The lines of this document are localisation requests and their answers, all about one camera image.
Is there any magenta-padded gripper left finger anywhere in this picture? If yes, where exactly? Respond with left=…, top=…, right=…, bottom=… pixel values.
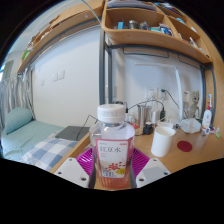
left=53, top=147, right=98, bottom=189

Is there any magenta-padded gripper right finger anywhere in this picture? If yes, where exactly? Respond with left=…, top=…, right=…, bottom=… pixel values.
left=128, top=147, right=172, bottom=189

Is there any clear bottle with pink drink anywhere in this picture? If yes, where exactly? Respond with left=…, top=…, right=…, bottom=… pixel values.
left=89, top=103, right=136, bottom=191

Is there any blue white plaid blanket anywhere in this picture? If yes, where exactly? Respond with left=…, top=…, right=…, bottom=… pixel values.
left=21, top=137, right=81, bottom=173

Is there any white paper cup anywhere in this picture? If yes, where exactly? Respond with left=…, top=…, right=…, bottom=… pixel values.
left=150, top=125, right=177, bottom=158

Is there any dark grey laptop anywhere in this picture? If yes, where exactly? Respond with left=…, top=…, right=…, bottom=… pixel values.
left=54, top=125, right=91, bottom=142

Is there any small black charger block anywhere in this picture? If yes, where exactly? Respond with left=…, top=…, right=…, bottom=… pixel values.
left=143, top=122, right=154, bottom=135

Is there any bed with green sheet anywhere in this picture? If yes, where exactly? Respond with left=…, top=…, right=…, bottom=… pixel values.
left=0, top=119, right=66, bottom=161

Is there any white power brick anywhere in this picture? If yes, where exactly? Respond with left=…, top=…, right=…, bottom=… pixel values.
left=149, top=109, right=160, bottom=124

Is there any silver metal cup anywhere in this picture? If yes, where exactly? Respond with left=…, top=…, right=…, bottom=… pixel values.
left=137, top=104, right=151, bottom=128

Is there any black plug adapter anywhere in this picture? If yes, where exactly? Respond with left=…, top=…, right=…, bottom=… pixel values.
left=159, top=108, right=167, bottom=122

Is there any light green pillow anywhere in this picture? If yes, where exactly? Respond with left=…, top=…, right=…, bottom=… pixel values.
left=3, top=106, right=34, bottom=135

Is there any brown tree figure toy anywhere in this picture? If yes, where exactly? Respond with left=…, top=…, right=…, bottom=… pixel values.
left=189, top=90, right=201, bottom=119

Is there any white desk lamp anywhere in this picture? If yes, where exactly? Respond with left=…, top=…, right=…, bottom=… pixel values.
left=174, top=66, right=184, bottom=121

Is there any wooden shelf unit with items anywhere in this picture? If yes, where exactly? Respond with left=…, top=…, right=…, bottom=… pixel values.
left=101, top=0, right=214, bottom=64

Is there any black power cable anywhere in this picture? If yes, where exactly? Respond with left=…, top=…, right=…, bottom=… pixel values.
left=161, top=89, right=181, bottom=109

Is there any white wall light switch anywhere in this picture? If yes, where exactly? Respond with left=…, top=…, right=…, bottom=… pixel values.
left=52, top=69, right=66, bottom=82

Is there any long wooden wall shelf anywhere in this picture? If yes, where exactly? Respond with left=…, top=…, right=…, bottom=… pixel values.
left=16, top=0, right=104, bottom=74

